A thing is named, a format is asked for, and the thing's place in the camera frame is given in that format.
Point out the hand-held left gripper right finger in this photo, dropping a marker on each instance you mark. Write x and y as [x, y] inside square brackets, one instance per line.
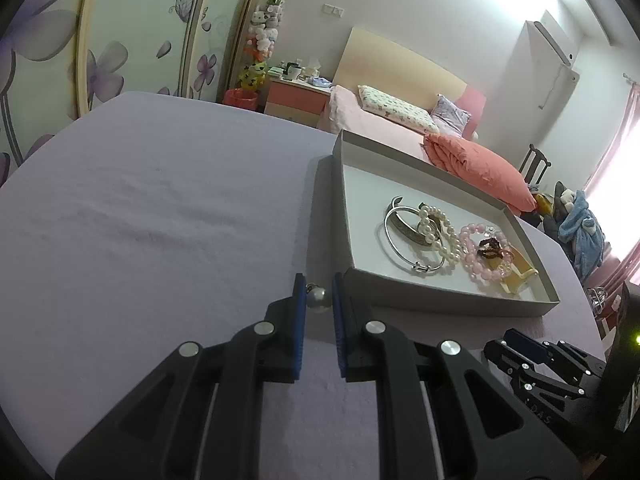
[338, 325]

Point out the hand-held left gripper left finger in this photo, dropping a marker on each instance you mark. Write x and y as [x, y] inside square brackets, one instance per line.
[299, 325]

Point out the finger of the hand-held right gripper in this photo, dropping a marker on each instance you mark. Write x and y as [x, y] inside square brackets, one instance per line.
[540, 380]
[522, 344]

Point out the silver pearl earring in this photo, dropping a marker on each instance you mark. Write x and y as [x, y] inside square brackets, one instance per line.
[317, 297]

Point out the grey cardboard box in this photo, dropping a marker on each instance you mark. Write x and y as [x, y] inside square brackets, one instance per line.
[400, 290]

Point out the thin silver bangle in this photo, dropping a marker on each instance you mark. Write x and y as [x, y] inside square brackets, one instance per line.
[422, 269]

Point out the yellow hair clip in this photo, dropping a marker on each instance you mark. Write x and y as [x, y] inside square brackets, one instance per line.
[515, 282]

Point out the blue plush garment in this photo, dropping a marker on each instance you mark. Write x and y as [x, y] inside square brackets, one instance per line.
[582, 235]

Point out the folded pink duvet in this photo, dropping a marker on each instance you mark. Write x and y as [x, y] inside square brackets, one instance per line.
[480, 170]

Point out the dark wooden chair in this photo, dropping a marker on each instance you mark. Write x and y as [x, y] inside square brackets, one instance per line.
[532, 165]

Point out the pink bed sheet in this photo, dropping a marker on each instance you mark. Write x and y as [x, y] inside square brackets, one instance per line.
[370, 130]

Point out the pink nightstand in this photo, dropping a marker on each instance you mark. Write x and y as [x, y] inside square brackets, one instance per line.
[295, 101]

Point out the white printed pillow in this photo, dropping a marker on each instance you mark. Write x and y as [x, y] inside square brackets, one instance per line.
[395, 107]

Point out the red bin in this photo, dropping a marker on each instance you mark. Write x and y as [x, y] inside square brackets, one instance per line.
[242, 100]

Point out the purple pillow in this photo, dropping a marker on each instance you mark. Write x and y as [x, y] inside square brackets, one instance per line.
[450, 115]

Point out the white mug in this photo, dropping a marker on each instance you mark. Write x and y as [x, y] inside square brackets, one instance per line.
[292, 72]

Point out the white standing air conditioner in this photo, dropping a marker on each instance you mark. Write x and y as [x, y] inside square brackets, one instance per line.
[530, 85]

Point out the cream pink bed headboard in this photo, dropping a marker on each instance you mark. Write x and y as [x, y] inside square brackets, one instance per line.
[390, 70]

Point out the stacked plush toys tower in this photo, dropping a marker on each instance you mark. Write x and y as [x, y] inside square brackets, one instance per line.
[265, 35]

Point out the flower printed sliding wardrobe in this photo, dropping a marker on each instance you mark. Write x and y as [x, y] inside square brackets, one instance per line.
[140, 20]

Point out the white wall switch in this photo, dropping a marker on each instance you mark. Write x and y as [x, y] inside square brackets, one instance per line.
[332, 9]

